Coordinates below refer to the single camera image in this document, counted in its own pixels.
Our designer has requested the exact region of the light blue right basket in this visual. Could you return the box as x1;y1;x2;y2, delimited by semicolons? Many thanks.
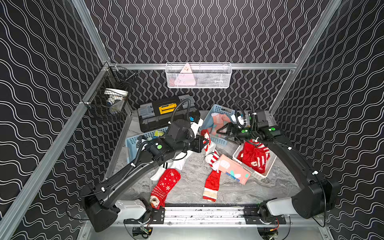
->
200;104;239;146

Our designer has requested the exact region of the black plastic toolbox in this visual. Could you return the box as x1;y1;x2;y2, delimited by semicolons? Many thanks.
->
138;95;201;133

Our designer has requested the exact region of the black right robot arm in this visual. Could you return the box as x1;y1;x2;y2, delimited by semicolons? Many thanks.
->
216;111;340;222

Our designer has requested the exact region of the clear wall-mounted bin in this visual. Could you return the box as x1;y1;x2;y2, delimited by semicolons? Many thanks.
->
165;62;233;89

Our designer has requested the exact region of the red santa face sock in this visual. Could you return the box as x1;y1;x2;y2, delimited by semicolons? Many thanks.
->
201;130;212;152

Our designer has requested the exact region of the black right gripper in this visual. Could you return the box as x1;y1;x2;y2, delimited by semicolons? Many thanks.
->
216;123;257;143

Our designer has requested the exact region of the black wire wall basket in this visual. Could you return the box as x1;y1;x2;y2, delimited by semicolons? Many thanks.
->
86;67;138;123

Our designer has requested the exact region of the pink sock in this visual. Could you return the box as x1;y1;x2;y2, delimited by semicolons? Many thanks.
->
216;155;251;185
211;113;231;134

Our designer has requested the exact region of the pink sock on table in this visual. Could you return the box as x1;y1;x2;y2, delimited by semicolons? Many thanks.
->
216;155;251;185

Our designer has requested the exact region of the red christmas sock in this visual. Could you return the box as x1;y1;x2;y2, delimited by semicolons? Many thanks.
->
237;140;271;174

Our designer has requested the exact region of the light blue basket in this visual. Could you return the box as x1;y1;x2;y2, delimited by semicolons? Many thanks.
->
200;104;239;146
126;130;156;164

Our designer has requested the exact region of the red santa sock front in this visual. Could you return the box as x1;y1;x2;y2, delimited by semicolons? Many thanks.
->
150;169;181;210

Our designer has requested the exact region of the pink triangle card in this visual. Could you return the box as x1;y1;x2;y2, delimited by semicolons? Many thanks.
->
174;63;197;88

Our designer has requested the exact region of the white perforated basket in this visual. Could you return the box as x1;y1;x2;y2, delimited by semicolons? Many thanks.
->
233;141;277;180

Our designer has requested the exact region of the light blue left basket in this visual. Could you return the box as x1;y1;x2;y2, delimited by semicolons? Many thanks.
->
126;130;156;164

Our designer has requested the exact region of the red white striped sock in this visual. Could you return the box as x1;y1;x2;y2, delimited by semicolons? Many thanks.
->
203;150;221;202

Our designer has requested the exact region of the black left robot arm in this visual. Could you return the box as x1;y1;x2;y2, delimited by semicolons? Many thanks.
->
80;120;209;233

